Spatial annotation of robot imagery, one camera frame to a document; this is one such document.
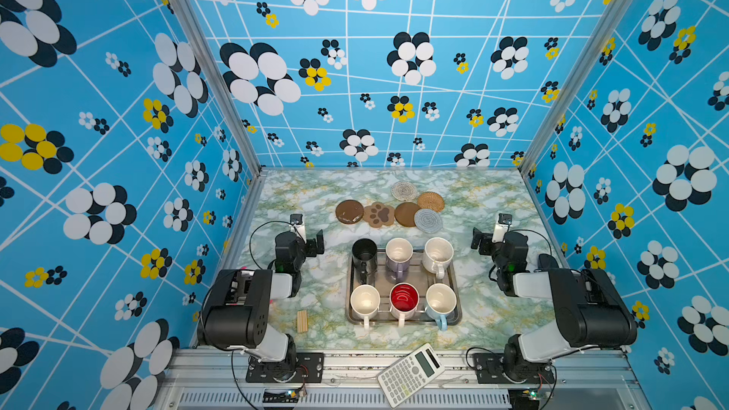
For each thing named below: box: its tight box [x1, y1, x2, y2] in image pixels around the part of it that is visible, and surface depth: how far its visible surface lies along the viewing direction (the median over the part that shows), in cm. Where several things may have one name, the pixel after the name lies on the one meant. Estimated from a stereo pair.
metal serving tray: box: [345, 249, 463, 332], surface depth 85 cm
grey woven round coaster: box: [413, 207, 444, 235], surface depth 104 cm
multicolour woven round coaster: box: [391, 181, 418, 202], surface depth 114 cm
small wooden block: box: [297, 310, 309, 334], surface depth 82 cm
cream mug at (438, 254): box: [422, 236, 455, 280], surface depth 90 cm
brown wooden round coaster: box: [393, 202, 421, 227], surface depth 108 cm
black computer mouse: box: [538, 253, 560, 272], surface depth 93 cm
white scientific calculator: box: [377, 342, 446, 409], surface depth 74 cm
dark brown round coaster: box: [335, 199, 365, 224], surface depth 107 cm
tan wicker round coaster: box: [416, 191, 446, 213], surface depth 111 cm
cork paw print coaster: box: [362, 202, 395, 228], surface depth 107 cm
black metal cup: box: [351, 237, 378, 286], surface depth 90 cm
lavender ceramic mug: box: [385, 237, 414, 283], surface depth 91 cm
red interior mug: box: [389, 281, 421, 328], surface depth 81 cm
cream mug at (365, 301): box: [350, 283, 381, 329], surface depth 79 cm
